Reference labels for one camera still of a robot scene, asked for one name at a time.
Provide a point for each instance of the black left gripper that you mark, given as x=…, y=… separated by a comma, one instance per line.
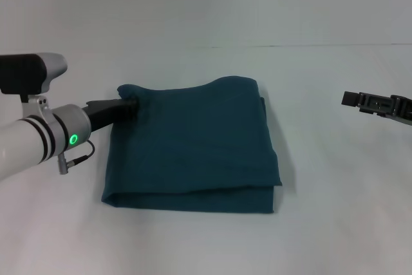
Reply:
x=106, y=112

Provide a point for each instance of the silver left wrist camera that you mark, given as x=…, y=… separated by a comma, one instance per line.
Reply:
x=29, y=75

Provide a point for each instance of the teal blue shirt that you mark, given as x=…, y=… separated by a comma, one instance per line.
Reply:
x=193, y=146

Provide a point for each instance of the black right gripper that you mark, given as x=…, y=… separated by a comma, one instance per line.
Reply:
x=402, y=109

